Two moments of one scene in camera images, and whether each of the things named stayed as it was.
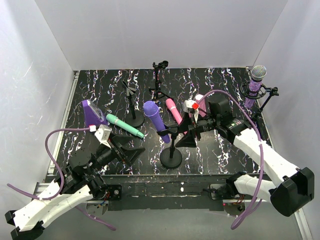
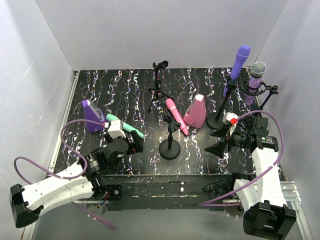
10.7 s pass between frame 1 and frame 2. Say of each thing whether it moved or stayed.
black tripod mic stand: stayed
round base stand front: moved
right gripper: moved
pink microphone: stayed
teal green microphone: stayed
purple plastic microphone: moved
